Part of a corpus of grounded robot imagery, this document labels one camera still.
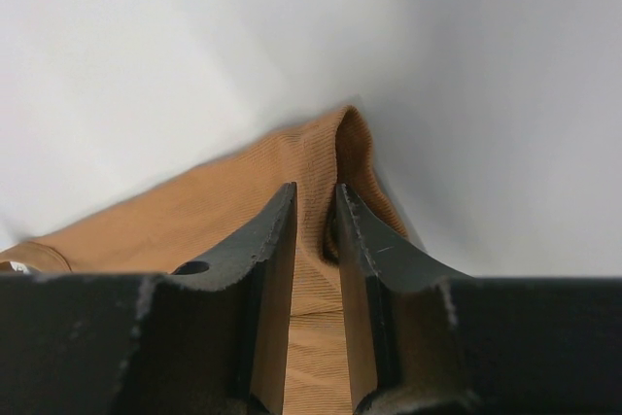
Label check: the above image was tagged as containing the tan tank top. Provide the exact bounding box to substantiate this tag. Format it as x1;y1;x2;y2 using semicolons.
1;105;406;414

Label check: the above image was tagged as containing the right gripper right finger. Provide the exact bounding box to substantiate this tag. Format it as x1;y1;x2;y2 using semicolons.
335;185;621;414

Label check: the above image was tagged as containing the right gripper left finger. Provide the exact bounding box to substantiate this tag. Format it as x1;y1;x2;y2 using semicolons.
1;183;296;414

